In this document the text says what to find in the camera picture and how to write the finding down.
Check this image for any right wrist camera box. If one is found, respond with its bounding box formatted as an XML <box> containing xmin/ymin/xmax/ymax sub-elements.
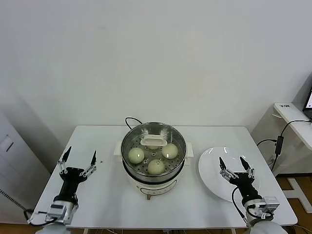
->
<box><xmin>259</xmin><ymin>196</ymin><xmax>280</xmax><ymax>215</ymax></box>

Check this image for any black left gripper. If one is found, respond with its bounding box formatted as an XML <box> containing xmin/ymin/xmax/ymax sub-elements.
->
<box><xmin>54</xmin><ymin>146</ymin><xmax>98</xmax><ymax>203</ymax></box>

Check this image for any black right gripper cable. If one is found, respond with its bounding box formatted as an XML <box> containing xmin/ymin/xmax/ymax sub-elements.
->
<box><xmin>231</xmin><ymin>186</ymin><xmax>248</xmax><ymax>224</ymax></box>

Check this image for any stainless steel steamer basket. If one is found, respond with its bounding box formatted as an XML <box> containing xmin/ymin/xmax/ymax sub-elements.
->
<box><xmin>121</xmin><ymin>122</ymin><xmax>188</xmax><ymax>183</ymax></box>

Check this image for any large white plate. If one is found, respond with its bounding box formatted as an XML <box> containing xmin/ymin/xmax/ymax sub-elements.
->
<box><xmin>197</xmin><ymin>146</ymin><xmax>261</xmax><ymax>203</ymax></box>

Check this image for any black laptop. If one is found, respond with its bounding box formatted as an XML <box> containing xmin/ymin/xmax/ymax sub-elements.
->
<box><xmin>302</xmin><ymin>87</ymin><xmax>312</xmax><ymax>120</ymax></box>

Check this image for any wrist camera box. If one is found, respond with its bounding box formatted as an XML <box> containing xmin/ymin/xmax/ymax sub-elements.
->
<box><xmin>47</xmin><ymin>204</ymin><xmax>69</xmax><ymax>222</ymax></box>
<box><xmin>259</xmin><ymin>196</ymin><xmax>280</xmax><ymax>215</ymax></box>

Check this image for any black power adapter cable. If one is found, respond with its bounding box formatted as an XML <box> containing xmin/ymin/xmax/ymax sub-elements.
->
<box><xmin>256</xmin><ymin>118</ymin><xmax>312</xmax><ymax>172</ymax></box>

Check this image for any round glass pot lid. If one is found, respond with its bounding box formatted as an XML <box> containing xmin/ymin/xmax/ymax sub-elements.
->
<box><xmin>121</xmin><ymin>122</ymin><xmax>187</xmax><ymax>177</ymax></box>

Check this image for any white side desk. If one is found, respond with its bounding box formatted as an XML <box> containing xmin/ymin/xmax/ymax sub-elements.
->
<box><xmin>251</xmin><ymin>101</ymin><xmax>312</xmax><ymax>215</ymax></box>

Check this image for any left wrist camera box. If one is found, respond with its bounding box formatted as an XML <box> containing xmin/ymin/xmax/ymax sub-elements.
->
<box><xmin>47</xmin><ymin>204</ymin><xmax>69</xmax><ymax>222</ymax></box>

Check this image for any black cooker power cord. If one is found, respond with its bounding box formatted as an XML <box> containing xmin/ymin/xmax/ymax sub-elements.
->
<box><xmin>125</xmin><ymin>117</ymin><xmax>144</xmax><ymax>131</ymax></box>

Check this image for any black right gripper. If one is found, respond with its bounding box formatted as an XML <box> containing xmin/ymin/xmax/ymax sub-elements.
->
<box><xmin>218</xmin><ymin>156</ymin><xmax>263</xmax><ymax>202</ymax></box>

